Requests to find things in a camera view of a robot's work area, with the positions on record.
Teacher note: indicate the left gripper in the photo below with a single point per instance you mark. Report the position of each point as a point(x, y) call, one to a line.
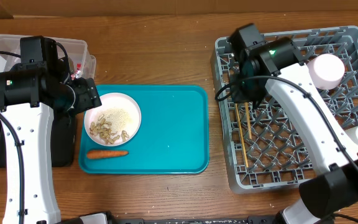
point(88, 96)

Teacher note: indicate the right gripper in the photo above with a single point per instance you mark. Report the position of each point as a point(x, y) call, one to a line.
point(240, 96)

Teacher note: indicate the red snack wrapper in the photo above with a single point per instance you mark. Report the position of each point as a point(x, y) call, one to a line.
point(75, 70)

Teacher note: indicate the white round plate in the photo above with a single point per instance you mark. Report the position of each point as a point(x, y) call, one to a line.
point(109, 101)

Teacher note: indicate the pink bowl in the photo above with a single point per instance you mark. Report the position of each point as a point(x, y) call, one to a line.
point(326, 71)

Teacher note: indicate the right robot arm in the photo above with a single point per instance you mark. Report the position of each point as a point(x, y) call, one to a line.
point(278, 69)

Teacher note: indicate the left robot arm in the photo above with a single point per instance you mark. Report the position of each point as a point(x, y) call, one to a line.
point(31, 94)

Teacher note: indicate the grey dishwasher rack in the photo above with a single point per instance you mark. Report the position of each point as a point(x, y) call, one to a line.
point(276, 155)

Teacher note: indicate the clear plastic bin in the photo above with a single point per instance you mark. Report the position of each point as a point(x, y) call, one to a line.
point(77, 52)

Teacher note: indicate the peanut shells pile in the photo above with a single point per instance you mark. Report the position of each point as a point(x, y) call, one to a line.
point(108, 130)

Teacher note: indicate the orange carrot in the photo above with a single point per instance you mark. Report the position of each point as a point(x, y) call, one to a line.
point(104, 154)

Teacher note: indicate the black tray bin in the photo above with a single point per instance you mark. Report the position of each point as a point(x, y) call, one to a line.
point(62, 141)

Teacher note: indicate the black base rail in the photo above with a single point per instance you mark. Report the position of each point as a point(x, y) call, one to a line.
point(108, 217)

